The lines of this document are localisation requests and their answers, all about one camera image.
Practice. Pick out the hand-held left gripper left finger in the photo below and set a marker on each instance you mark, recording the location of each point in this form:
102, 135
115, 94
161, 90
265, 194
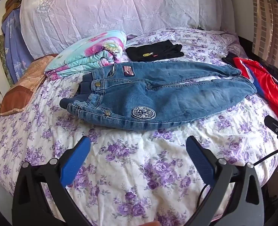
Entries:
75, 161

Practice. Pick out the blue patterned cloth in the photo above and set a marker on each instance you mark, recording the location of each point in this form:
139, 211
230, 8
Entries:
15, 49

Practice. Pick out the green patterned panel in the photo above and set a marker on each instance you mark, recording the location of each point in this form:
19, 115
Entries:
3, 58

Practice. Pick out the dark garment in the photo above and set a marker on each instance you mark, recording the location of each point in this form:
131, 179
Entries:
228, 60

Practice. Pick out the folded floral quilt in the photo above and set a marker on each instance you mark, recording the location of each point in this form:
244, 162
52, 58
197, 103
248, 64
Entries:
87, 54

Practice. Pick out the blue denim pants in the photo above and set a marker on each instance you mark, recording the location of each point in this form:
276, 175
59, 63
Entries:
153, 94

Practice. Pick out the red blue white garment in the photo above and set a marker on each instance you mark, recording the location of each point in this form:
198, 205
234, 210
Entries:
268, 82

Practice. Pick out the brown orange pillow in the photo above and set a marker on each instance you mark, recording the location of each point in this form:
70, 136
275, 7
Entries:
21, 89

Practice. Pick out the purple floral bed sheet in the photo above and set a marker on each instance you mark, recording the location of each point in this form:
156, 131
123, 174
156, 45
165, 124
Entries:
134, 169

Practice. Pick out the white lace cover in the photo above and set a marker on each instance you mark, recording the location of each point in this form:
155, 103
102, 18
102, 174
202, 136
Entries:
120, 9

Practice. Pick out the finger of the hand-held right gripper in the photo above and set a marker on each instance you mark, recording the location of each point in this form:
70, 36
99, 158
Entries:
274, 126

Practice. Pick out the black folded garment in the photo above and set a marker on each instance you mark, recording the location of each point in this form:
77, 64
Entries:
153, 50

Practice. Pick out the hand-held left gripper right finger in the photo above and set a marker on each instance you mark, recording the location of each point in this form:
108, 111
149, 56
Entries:
200, 161

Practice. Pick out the beige checked curtain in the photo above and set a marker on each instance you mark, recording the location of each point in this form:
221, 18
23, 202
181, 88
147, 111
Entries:
266, 21

